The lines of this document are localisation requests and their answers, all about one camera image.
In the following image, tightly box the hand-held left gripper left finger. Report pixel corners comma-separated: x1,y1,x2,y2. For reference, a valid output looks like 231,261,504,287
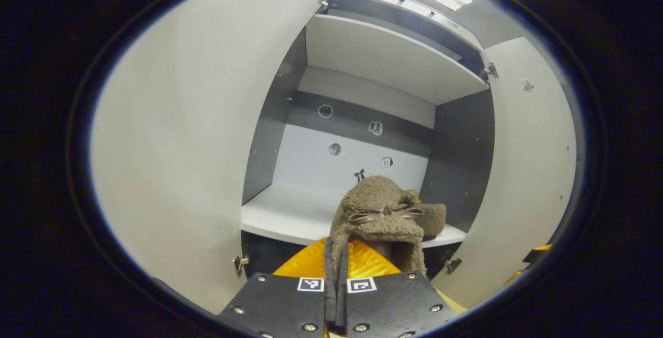
218,237,337,338

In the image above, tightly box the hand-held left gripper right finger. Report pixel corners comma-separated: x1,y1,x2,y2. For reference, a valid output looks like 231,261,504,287
337,237,469,338

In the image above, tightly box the grey cabinet door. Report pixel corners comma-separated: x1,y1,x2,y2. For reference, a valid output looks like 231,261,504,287
431,37,578,308
89,0,340,315

